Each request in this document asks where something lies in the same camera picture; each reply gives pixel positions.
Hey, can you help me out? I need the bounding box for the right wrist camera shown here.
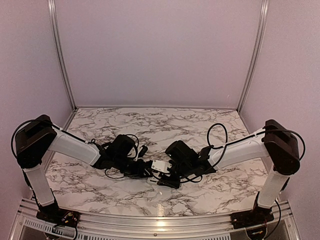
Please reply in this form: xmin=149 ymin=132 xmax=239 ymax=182
xmin=151 ymin=160 xmax=172 ymax=174

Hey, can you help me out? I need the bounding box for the aluminium frame post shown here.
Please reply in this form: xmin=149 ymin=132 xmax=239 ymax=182
xmin=47 ymin=0 xmax=77 ymax=112
xmin=236 ymin=0 xmax=270 ymax=115

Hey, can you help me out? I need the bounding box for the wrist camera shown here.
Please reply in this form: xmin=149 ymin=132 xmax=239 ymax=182
xmin=136 ymin=145 xmax=148 ymax=159
xmin=151 ymin=160 xmax=172 ymax=174

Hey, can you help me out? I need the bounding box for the right aluminium frame post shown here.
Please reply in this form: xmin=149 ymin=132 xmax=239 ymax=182
xmin=236 ymin=0 xmax=270 ymax=115

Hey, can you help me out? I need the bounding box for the front aluminium rail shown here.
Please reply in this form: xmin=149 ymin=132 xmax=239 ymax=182
xmin=9 ymin=198 xmax=301 ymax=240

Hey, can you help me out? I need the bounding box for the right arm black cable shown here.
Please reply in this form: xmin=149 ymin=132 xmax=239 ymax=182
xmin=152 ymin=122 xmax=306 ymax=240

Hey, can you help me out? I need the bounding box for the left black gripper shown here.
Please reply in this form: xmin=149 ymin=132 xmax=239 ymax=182
xmin=113 ymin=154 xmax=154 ymax=179

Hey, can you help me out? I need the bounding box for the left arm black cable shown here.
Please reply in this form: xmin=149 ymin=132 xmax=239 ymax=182
xmin=10 ymin=119 xmax=141 ymax=180

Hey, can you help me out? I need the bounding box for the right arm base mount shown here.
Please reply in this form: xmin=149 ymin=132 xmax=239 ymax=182
xmin=230 ymin=199 xmax=275 ymax=229

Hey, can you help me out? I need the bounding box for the white remote control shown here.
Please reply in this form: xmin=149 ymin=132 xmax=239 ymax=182
xmin=147 ymin=177 xmax=159 ymax=186

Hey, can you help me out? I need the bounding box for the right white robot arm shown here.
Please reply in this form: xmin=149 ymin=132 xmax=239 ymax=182
xmin=151 ymin=119 xmax=306 ymax=224

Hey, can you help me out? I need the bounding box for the left aluminium frame post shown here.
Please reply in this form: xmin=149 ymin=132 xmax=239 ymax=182
xmin=47 ymin=0 xmax=77 ymax=112

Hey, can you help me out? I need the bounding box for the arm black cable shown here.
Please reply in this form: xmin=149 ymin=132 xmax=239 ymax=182
xmin=152 ymin=122 xmax=306 ymax=240
xmin=10 ymin=119 xmax=141 ymax=180

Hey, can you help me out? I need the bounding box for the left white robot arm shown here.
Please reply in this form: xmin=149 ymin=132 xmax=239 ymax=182
xmin=10 ymin=114 xmax=151 ymax=223

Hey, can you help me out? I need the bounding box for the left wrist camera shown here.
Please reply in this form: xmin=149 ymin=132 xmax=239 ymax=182
xmin=136 ymin=145 xmax=148 ymax=159

